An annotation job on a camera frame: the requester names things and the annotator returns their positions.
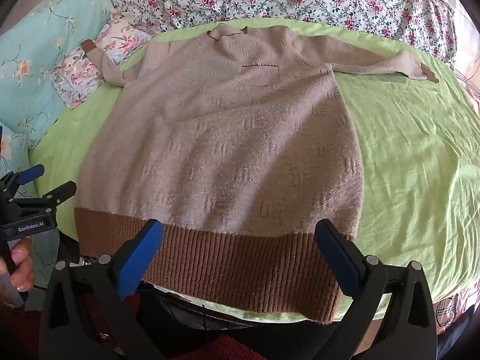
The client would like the pastel floral pillow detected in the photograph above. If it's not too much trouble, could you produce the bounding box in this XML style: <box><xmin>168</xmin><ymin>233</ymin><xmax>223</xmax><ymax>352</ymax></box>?
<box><xmin>52</xmin><ymin>20</ymin><xmax>158</xmax><ymax>110</ymax></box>

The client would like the beige knit sweater brown hem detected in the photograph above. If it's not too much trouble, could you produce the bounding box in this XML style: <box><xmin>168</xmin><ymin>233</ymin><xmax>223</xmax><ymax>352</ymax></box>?
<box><xmin>75</xmin><ymin>22</ymin><xmax>440</xmax><ymax>325</ymax></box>

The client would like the dark cloth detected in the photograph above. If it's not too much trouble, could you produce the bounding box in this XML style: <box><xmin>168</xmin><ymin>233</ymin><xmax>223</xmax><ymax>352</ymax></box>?
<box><xmin>142</xmin><ymin>285</ymin><xmax>323</xmax><ymax>360</ymax></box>

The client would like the teal floral pillow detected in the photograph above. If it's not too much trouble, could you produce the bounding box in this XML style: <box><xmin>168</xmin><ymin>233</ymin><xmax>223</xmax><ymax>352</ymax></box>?
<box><xmin>0</xmin><ymin>0</ymin><xmax>126</xmax><ymax>203</ymax></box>

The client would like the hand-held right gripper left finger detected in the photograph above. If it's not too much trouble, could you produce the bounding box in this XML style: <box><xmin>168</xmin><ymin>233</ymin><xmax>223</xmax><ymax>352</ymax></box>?
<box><xmin>39</xmin><ymin>218</ymin><xmax>177</xmax><ymax>360</ymax></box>

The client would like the person's left hand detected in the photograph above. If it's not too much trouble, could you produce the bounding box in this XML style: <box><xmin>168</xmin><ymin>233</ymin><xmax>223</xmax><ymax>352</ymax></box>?
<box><xmin>0</xmin><ymin>238</ymin><xmax>36</xmax><ymax>301</ymax></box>

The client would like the light green bed sheet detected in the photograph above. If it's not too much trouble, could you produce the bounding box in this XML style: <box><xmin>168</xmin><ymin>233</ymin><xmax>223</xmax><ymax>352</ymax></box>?
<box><xmin>28</xmin><ymin>17</ymin><xmax>480</xmax><ymax>325</ymax></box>

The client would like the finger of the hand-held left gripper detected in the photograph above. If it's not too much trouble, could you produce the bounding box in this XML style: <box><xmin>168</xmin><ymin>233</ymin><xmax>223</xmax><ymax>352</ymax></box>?
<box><xmin>0</xmin><ymin>164</ymin><xmax>46</xmax><ymax>196</ymax></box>
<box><xmin>13</xmin><ymin>181</ymin><xmax>77</xmax><ymax>212</ymax></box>

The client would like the plaid cloth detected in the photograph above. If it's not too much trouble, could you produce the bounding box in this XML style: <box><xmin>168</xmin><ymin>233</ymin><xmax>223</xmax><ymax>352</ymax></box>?
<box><xmin>435</xmin><ymin>292</ymin><xmax>475</xmax><ymax>336</ymax></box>

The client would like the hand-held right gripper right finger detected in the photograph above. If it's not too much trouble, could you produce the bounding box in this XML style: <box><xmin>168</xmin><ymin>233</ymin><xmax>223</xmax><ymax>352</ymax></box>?
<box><xmin>311</xmin><ymin>218</ymin><xmax>439</xmax><ymax>360</ymax></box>

